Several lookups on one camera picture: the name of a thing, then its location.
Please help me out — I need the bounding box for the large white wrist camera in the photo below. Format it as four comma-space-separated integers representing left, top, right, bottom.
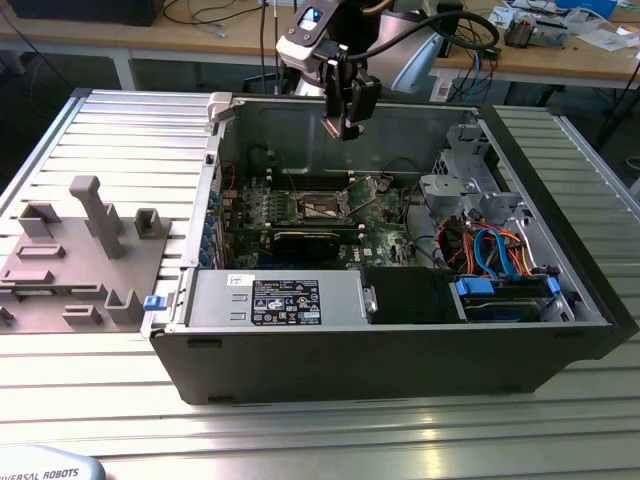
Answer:
275, 2, 346, 76

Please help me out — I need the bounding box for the wooden desk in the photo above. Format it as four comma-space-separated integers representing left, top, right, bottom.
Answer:
0, 0, 640, 91

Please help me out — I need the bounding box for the grey plastic parts rack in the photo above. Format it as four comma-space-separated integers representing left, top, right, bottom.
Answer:
0, 174, 174, 335

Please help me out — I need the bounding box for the black graphics card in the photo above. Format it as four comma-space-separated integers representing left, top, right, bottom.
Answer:
234, 224, 364, 262

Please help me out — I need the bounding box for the grey electronic device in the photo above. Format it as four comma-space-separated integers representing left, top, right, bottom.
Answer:
532, 19, 571, 49

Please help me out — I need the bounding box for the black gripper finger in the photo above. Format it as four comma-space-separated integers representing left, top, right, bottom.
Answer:
322, 58, 347, 121
342, 63, 383, 143

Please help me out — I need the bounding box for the black plastic shroud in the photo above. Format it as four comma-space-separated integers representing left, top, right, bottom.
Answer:
362, 267, 469, 325

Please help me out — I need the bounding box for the black PC case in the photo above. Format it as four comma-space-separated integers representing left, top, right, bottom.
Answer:
148, 92, 640, 406

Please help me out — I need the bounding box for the orange wire bundle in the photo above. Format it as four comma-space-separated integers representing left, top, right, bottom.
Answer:
447, 224, 536, 277

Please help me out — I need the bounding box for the blue disk wire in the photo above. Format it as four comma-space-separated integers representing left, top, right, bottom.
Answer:
493, 231, 517, 281
472, 227, 501, 279

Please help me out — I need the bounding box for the grey power supply unit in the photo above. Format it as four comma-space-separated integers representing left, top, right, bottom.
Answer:
187, 269, 369, 329

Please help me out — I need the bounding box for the black equipment box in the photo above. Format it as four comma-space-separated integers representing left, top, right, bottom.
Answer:
9, 0, 161, 27

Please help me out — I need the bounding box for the grey metal drive cage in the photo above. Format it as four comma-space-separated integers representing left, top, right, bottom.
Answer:
418, 173, 484, 217

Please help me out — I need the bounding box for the thin black wire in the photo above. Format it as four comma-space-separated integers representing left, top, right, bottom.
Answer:
382, 156, 426, 184

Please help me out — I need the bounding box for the thick black camera cable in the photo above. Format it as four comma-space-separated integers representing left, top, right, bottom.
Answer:
347, 9, 501, 64

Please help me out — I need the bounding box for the black hanging cable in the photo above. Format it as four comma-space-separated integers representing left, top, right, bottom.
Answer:
257, 0, 269, 94

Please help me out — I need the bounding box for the blue cardboard box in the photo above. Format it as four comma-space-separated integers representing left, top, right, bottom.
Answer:
555, 0, 617, 19

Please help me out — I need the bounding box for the green motherboard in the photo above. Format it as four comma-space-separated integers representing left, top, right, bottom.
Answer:
219, 172, 436, 271

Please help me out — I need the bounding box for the hard disk in blue carrier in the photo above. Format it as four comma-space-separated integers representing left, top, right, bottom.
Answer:
448, 273, 561, 324

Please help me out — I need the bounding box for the pale grey case latch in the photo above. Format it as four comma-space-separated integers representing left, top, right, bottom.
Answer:
207, 92, 236, 124

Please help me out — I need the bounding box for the CPU socket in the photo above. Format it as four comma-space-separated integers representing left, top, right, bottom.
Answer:
294, 189, 351, 224

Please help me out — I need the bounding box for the metal cooler heatsink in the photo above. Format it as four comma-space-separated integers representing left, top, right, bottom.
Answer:
504, 14, 539, 49

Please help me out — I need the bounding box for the pale blue teach pendant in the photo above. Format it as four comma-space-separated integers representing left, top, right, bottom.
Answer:
0, 444, 107, 480

